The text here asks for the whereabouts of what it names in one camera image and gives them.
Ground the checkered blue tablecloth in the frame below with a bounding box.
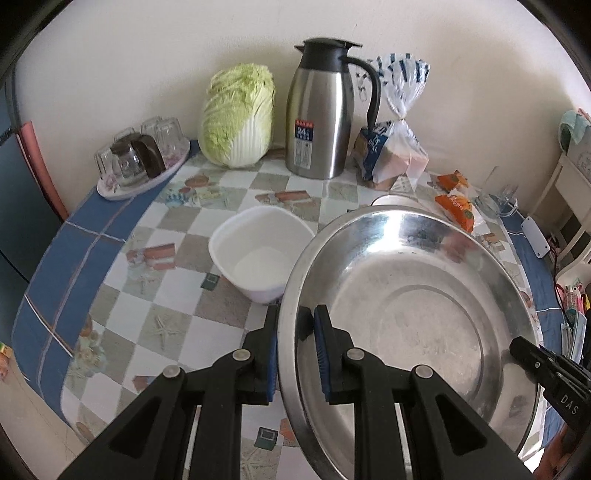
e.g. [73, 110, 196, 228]
[12, 150, 379, 457]

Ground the bagged sliced bread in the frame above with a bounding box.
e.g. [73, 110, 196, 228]
[352, 53, 430, 191]

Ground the white square bowl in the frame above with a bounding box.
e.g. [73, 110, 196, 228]
[208, 206, 315, 304]

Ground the white tray with glasses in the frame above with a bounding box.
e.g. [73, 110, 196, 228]
[96, 138, 191, 201]

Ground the upturned clear glass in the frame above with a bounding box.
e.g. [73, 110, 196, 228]
[155, 117, 183, 158]

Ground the large stainless steel basin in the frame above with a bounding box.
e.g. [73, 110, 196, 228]
[279, 207, 539, 479]

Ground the stainless steel thermos jug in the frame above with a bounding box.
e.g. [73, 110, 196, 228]
[286, 37, 382, 180]

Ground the clear glass mug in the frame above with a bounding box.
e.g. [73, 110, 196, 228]
[475, 166, 519, 218]

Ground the orange snack packet front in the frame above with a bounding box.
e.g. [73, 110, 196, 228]
[435, 189, 485, 233]

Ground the napa cabbage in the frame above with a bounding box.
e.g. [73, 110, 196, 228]
[197, 63, 276, 169]

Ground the orange snack packet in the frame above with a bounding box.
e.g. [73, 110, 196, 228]
[435, 189, 485, 233]
[437, 170, 470, 192]

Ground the white shelf rack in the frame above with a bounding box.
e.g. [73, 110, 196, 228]
[528, 108, 591, 289]

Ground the white power adapter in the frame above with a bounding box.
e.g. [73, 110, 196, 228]
[521, 216, 551, 259]

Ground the dark lidded glass pitcher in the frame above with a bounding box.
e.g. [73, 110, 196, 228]
[110, 132, 165, 182]

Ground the orange snack packet back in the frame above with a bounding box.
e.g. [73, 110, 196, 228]
[437, 170, 470, 192]

